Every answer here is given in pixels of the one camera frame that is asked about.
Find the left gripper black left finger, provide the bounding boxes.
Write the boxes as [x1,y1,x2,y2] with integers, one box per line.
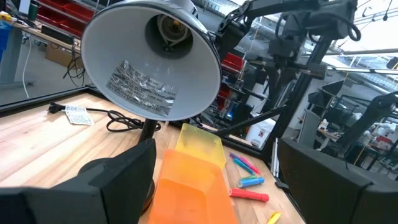
[29,138,157,224]

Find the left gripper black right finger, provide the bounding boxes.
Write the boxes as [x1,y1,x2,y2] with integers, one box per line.
[277,139,373,224]

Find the thick blue marker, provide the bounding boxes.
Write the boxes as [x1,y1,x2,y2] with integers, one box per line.
[236,176,266,189]

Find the thick red marker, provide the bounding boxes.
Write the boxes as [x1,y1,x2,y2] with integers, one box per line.
[229,188,270,203]

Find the translucent yellow plastic bin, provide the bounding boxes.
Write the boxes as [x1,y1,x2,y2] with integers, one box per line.
[175,123,227,169]

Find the translucent orange plastic bin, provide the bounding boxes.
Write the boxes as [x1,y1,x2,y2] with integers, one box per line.
[147,148,239,224]

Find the slim teal marker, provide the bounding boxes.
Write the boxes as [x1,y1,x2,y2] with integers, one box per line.
[233,157,255,175]

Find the white plastic canister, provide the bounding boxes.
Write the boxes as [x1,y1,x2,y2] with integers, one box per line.
[244,119,277,147]

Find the black gooseneck desk lamp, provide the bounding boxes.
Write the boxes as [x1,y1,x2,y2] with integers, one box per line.
[77,0,223,215]

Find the brown cardboard box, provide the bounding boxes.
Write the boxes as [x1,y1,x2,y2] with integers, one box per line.
[45,43,84,68]

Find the lamp light bulb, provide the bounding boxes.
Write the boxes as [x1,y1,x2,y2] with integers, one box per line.
[157,14,192,47]

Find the red shelf storage bins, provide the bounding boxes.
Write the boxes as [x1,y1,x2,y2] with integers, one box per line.
[36,0,96,35]

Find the black lamp power cord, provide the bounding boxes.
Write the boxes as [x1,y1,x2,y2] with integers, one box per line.
[48,102,162,133]

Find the white cord warning tag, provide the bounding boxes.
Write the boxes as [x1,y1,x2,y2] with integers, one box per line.
[64,105,95,126]

